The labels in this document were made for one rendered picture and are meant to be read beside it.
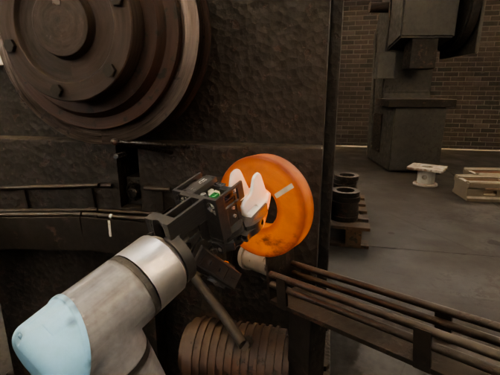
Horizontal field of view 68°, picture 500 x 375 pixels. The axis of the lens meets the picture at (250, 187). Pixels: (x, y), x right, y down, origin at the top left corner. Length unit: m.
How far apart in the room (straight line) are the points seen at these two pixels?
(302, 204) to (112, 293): 0.27
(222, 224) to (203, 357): 0.41
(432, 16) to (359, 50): 2.13
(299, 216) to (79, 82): 0.50
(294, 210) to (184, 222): 0.18
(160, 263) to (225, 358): 0.42
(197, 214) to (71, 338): 0.17
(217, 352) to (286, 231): 0.33
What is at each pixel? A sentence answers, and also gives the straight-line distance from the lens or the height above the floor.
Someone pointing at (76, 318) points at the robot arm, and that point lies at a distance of 0.36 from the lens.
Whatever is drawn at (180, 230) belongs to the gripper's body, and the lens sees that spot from 0.41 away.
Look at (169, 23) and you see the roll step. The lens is 0.78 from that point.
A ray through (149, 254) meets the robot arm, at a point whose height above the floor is 0.84.
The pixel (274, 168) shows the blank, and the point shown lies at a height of 0.89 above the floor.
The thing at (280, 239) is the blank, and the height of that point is 0.78.
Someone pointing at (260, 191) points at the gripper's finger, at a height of 0.86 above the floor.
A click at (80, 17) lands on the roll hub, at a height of 1.12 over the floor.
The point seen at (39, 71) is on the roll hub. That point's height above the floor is 1.03.
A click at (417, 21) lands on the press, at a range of 4.91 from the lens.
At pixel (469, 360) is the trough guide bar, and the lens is 0.55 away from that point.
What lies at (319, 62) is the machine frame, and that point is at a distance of 0.88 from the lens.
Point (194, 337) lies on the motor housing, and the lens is 0.79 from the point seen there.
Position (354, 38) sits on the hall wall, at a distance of 6.89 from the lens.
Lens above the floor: 1.00
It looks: 15 degrees down
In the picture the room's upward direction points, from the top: straight up
